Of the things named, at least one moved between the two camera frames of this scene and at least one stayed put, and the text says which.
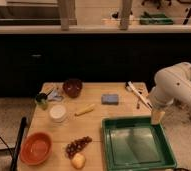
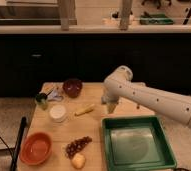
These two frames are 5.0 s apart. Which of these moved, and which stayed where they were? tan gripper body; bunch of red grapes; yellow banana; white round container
Moved: tan gripper body
Stayed: bunch of red grapes; white round container; yellow banana
